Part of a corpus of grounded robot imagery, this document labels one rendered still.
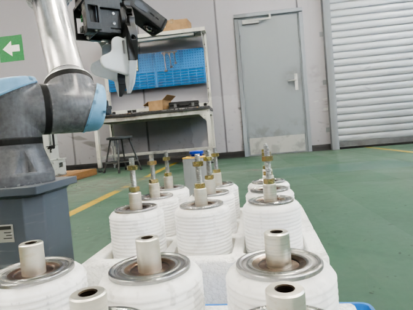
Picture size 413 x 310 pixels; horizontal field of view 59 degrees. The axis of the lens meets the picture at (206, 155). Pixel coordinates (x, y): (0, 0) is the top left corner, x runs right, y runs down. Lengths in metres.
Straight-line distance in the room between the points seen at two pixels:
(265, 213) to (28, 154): 0.52
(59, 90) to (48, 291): 0.59
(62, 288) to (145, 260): 0.08
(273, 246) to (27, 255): 0.23
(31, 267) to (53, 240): 0.47
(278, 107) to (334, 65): 0.99
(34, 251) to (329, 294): 0.27
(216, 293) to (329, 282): 0.30
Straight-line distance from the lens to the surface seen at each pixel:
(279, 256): 0.33
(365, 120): 5.87
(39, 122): 0.88
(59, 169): 4.18
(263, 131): 5.63
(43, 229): 0.84
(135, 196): 0.66
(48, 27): 1.04
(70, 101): 0.89
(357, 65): 5.90
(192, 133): 5.67
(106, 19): 0.65
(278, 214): 0.59
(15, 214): 0.84
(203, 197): 0.63
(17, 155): 0.86
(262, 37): 5.80
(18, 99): 0.87
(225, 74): 5.70
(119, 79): 0.69
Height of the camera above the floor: 0.37
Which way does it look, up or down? 3 degrees down
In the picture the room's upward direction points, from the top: 5 degrees counter-clockwise
